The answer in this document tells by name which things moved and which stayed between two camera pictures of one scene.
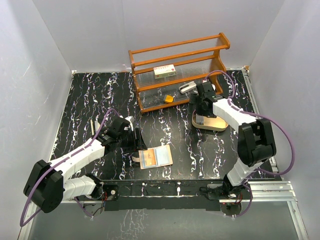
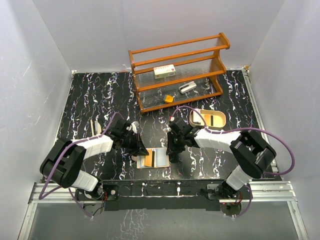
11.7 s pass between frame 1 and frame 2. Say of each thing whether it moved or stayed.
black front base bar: stayed
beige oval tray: stayed
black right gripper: moved
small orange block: stayed
